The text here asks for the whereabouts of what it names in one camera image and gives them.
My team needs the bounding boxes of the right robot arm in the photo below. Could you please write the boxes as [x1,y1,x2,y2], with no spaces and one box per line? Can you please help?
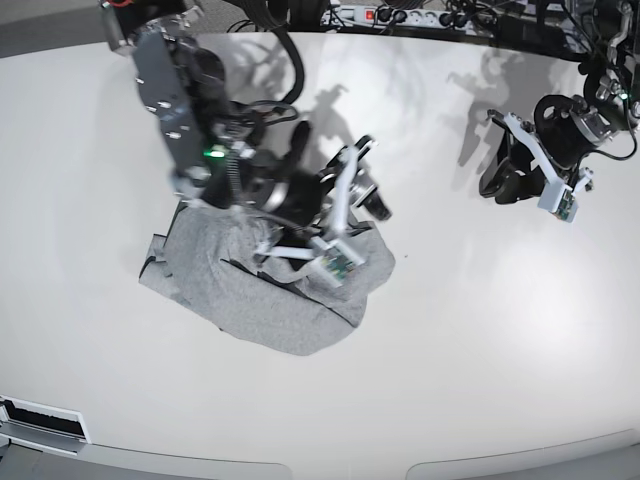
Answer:
[98,1,391,236]

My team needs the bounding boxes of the black cable bundle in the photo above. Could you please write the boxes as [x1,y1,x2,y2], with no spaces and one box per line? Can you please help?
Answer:
[227,0,331,34]

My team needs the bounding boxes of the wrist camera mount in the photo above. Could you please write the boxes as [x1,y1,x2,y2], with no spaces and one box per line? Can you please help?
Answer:
[255,135,376,287]
[488,110,594,223]

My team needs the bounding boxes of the white power strip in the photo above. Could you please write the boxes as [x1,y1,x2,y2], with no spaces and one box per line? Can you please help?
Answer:
[320,4,475,32]

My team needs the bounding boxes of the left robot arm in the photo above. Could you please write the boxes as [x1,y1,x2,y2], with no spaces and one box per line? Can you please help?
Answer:
[470,1,639,220]

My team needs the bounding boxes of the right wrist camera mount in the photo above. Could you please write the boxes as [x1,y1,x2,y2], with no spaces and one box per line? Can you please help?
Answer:
[255,135,376,287]

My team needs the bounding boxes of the grey t-shirt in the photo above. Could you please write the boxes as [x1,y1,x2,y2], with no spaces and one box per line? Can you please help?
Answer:
[139,207,395,356]

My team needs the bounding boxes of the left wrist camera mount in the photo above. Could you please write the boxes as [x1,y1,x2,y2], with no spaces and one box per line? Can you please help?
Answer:
[488,110,594,223]

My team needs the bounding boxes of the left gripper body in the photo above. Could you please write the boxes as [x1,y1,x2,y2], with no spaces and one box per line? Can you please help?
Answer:
[534,95,608,168]

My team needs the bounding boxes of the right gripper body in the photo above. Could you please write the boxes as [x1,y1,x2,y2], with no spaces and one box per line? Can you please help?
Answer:
[249,154,329,235]

